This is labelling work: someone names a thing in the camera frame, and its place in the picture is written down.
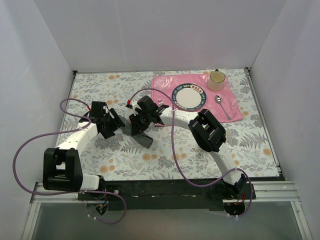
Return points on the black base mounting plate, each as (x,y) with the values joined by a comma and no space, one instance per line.
(174,194)

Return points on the aluminium frame rail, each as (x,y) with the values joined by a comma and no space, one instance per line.
(275,214)

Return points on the white plate blue rim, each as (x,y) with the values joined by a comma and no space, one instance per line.
(189,97)

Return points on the silver spoon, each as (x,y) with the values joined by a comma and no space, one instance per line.
(218,100)

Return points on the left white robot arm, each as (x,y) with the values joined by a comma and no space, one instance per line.
(62,169)

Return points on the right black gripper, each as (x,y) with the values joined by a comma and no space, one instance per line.
(137,124)

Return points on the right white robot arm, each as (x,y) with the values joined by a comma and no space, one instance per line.
(207,131)

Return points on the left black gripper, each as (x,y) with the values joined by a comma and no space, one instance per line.
(110,124)

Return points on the grey cloth napkin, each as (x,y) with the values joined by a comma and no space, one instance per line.
(141,138)

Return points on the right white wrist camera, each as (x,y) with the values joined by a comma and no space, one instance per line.
(133,105)

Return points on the cream mug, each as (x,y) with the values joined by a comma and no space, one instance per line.
(216,80)

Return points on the pink placemat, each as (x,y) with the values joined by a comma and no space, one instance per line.
(164,85)

